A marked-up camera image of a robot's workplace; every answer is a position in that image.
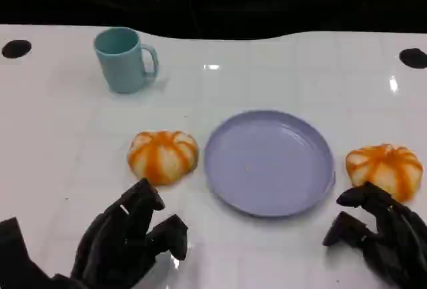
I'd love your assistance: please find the lilac plate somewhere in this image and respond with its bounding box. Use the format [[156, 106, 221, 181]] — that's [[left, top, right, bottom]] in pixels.
[[203, 110, 336, 218]]

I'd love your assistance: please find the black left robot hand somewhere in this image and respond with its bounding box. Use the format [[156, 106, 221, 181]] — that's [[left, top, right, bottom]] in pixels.
[[69, 178, 189, 289]]

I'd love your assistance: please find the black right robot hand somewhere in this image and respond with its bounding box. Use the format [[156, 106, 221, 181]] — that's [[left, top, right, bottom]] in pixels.
[[322, 182, 427, 289]]

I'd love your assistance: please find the pale green mug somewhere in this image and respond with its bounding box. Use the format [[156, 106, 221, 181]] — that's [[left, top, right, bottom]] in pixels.
[[93, 27, 159, 94]]

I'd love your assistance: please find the orange and white bread roll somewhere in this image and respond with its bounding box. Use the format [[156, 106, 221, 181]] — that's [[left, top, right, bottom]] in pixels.
[[127, 130, 200, 186], [345, 143, 424, 202]]

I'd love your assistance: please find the black round table grommet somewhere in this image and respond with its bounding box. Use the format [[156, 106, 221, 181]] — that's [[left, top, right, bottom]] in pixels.
[[399, 47, 427, 69], [1, 39, 33, 59]]

